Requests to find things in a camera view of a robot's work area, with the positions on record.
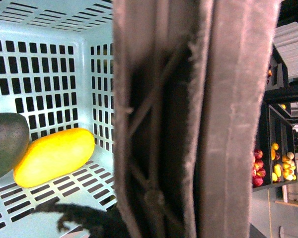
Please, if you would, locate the dark green avocado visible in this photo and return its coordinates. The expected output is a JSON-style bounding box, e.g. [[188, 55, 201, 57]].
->
[[0, 113, 29, 178]]

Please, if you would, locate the light blue plastic basket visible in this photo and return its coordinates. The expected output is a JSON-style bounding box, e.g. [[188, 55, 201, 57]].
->
[[0, 0, 116, 238]]

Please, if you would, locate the yellow mango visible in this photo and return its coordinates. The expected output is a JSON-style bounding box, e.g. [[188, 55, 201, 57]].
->
[[13, 128, 95, 188]]

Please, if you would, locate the brown basket handle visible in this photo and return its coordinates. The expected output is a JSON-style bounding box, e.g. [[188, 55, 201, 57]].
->
[[113, 0, 281, 238]]

